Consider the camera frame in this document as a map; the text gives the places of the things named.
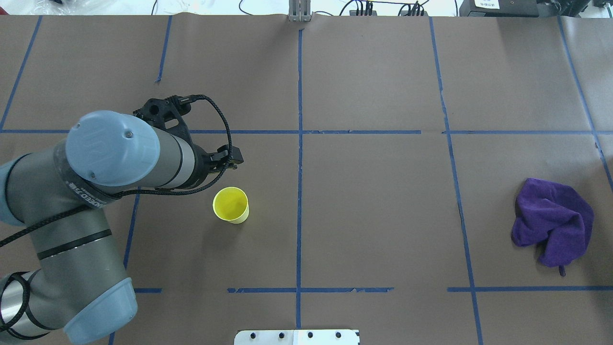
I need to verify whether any power strip with plugs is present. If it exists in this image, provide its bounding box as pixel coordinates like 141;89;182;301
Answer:
339;0;430;17

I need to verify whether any black equipment box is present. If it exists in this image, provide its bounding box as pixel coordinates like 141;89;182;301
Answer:
458;0;591;18

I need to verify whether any clear plastic bag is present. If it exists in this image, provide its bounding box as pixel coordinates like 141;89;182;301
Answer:
29;0;119;15

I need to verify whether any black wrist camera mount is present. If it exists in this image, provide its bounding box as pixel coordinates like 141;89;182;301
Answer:
132;95;193;145

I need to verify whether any yellow plastic cup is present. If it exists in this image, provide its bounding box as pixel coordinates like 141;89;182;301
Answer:
212;186;250;224

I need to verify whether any purple crumpled cloth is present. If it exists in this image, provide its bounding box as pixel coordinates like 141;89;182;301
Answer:
511;178;595;277

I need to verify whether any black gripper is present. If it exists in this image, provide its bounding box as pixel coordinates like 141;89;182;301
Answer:
184;144;244;188

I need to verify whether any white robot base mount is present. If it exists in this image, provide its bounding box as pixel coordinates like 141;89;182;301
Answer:
234;328;361;345

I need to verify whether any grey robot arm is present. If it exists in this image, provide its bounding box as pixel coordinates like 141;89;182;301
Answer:
1;111;243;345

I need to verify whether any aluminium extrusion post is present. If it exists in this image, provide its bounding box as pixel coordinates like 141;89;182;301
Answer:
288;0;312;23

